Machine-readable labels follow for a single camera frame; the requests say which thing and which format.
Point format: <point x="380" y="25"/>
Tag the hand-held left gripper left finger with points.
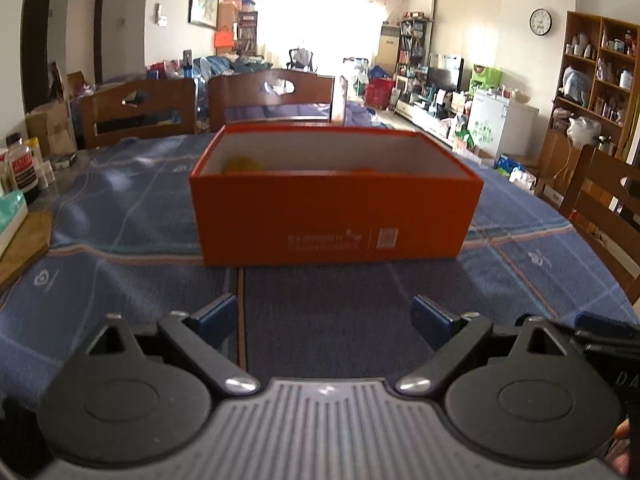
<point x="217" y="317"/>

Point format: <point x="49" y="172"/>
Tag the brown bookcase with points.
<point x="246" y="32"/>

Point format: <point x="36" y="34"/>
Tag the small black device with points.
<point x="65" y="160"/>

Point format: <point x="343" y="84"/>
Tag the black office chair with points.
<point x="301" y="57"/>

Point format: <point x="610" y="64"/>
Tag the red plastic basket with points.
<point x="377" y="92"/>

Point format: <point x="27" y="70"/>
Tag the orange paper bag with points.
<point x="223" y="38"/>

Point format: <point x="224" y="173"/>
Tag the small white bottle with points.
<point x="50" y="175"/>

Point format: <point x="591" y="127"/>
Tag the white bottle with yellow cap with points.
<point x="37" y="160"/>

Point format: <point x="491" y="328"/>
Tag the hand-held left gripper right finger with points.
<point x="432" y="317"/>

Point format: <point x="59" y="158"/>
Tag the black television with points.
<point x="445" y="75"/>

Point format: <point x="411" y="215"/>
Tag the pile of blue clothes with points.
<point x="235" y="65"/>

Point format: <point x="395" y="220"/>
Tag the beige standing air conditioner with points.
<point x="387" y="45"/>

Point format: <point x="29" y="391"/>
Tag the person's right hand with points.
<point x="622" y="457"/>

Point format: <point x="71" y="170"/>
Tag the green tissue box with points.
<point x="10" y="215"/>

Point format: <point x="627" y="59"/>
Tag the orange cardboard box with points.
<point x="325" y="210"/>

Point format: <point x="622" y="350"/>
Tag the white chest freezer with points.
<point x="520" y="125"/>

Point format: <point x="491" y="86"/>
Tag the purple bedding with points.
<point x="360" y="112"/>

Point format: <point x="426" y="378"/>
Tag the wooden chair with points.
<point x="235" y="90"/>
<point x="165" y="95"/>
<point x="590" y="185"/>

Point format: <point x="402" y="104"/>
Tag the wooden bookshelf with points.
<point x="600" y="35"/>

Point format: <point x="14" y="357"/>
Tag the green cardboard box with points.
<point x="486" y="77"/>

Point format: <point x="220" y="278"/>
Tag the blue patterned tablecloth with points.
<point x="125" y="220"/>

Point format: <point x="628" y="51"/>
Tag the white television cabinet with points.
<point x="425" y="117"/>

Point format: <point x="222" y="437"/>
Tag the white plastic bag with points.
<point x="582" y="130"/>

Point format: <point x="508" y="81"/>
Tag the tall dark bookcase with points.
<point x="415" y="45"/>

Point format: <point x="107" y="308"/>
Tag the yellow pear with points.
<point x="241" y="164"/>

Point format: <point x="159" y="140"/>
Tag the round wall clock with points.
<point x="540" y="22"/>

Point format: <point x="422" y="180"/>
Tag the brown cardboard box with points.
<point x="50" y="125"/>

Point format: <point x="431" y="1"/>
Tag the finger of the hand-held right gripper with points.
<point x="610" y="341"/>
<point x="602" y="323"/>

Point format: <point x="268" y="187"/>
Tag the blue plastic bag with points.
<point x="575" y="82"/>

